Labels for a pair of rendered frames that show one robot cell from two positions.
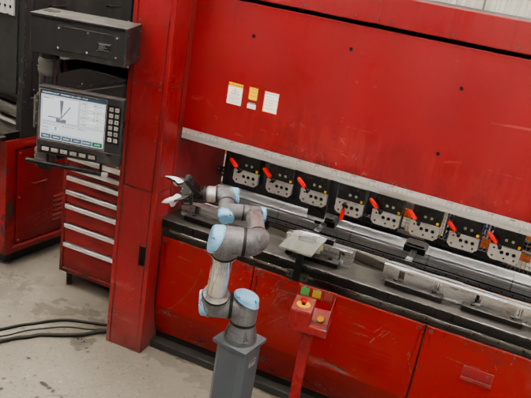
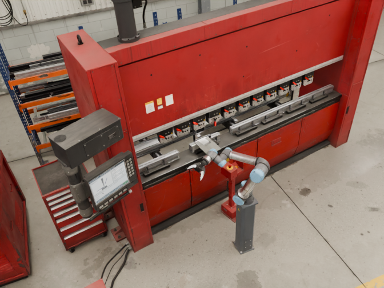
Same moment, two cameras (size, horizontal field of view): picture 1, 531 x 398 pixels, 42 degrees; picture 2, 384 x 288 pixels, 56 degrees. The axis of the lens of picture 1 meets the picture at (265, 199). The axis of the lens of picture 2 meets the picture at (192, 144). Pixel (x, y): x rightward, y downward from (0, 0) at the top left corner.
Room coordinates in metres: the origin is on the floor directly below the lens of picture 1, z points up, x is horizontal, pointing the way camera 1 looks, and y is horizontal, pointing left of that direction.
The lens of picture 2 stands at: (1.41, 2.18, 3.51)
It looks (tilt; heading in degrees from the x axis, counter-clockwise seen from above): 39 degrees down; 312
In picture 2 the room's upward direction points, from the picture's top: 4 degrees counter-clockwise
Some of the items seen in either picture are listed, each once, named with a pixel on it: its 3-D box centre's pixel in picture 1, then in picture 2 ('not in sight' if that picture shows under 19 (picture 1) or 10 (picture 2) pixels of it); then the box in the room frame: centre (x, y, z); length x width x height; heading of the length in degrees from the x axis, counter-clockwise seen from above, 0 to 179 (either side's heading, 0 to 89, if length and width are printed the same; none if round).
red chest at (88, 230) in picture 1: (113, 219); (73, 206); (4.31, 1.01, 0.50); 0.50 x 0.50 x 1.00; 70
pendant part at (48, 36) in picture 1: (81, 99); (96, 168); (3.50, 1.04, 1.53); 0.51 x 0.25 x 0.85; 86
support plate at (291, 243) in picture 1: (303, 242); (207, 146); (3.34, -0.24, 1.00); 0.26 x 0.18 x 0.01; 160
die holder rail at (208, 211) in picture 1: (221, 217); (158, 162); (3.66, 0.23, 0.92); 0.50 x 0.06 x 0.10; 70
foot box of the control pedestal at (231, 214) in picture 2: not in sight; (233, 209); (3.04, -0.32, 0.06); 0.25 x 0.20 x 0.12; 169
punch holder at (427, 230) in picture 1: (426, 220); (242, 103); (3.28, -0.83, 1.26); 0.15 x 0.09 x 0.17; 70
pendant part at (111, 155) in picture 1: (83, 124); (110, 179); (3.41, 0.99, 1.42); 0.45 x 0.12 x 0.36; 86
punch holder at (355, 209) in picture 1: (352, 198); (212, 114); (3.42, -0.45, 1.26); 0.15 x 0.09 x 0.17; 70
